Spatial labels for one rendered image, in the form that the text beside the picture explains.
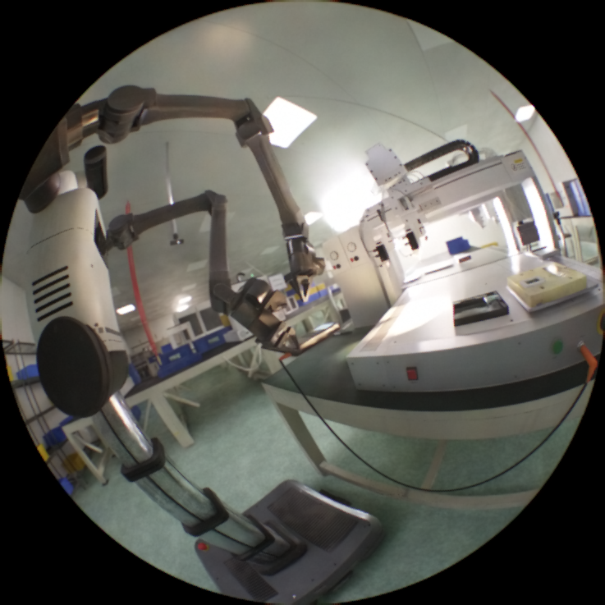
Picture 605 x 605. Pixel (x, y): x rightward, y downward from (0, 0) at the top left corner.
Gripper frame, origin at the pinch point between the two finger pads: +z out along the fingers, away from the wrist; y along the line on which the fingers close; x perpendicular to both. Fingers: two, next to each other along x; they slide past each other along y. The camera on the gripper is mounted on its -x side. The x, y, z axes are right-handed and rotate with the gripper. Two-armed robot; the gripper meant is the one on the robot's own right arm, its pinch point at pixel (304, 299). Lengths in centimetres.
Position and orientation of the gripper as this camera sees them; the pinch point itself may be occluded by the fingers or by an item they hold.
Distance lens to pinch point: 58.1
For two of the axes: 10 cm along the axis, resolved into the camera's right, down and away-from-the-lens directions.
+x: -7.9, 0.7, -6.1
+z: 1.7, 9.8, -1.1
